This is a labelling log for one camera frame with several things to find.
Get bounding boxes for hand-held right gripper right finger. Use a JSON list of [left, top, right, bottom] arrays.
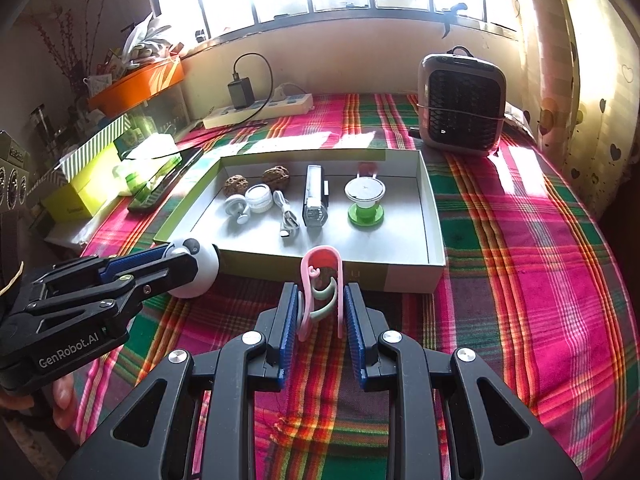
[[344, 282, 583, 480]]

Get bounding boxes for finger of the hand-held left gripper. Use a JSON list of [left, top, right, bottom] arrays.
[[27, 242, 174, 306], [12, 251, 202, 334]]

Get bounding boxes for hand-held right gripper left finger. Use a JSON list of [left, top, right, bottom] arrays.
[[57, 282, 301, 480]]

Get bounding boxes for white panda-face gadget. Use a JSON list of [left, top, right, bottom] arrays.
[[167, 237, 221, 301]]

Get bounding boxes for green and white cardboard box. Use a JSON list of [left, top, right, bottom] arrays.
[[152, 147, 447, 295]]

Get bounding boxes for small white round gadget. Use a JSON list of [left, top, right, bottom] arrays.
[[223, 195, 251, 223]]

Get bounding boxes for white usb cable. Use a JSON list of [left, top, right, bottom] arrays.
[[274, 195, 301, 239]]

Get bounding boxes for small white jar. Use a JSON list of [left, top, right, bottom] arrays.
[[247, 185, 274, 214]]

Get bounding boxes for black bike light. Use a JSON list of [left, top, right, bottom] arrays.
[[301, 164, 330, 228]]

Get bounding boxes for green spool with white top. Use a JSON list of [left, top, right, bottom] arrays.
[[344, 176, 387, 226]]

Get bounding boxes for person's left hand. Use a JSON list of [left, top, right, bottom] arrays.
[[0, 374, 77, 431]]

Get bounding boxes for small green bottle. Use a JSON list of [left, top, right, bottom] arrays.
[[112, 162, 136, 196]]

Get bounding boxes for yellow-green box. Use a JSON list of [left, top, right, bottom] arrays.
[[42, 147, 132, 221]]

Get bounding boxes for black smartphone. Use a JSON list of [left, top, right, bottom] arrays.
[[127, 146, 205, 212]]

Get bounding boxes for green striped box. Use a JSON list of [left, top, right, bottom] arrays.
[[59, 114, 132, 176]]

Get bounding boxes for silver device with knobs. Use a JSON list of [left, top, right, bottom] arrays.
[[0, 130, 32, 216]]

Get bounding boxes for orange box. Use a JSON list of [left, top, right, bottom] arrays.
[[87, 57, 186, 116]]

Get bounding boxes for black charger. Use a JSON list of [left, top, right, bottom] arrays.
[[227, 72, 256, 109]]

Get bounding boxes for white power strip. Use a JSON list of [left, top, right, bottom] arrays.
[[202, 92, 315, 130]]

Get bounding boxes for white plastic wrapping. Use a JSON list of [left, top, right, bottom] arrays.
[[120, 10, 183, 63]]

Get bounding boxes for dried red branches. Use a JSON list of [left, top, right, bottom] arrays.
[[30, 0, 111, 96]]

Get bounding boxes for small desktop fan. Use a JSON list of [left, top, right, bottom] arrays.
[[416, 47, 508, 156]]

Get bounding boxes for heart-print curtain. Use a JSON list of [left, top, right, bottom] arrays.
[[510, 0, 640, 221]]

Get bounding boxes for black charger cable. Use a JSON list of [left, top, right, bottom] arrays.
[[232, 52, 275, 121]]

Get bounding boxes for black window handle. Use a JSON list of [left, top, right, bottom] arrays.
[[442, 2, 469, 39]]

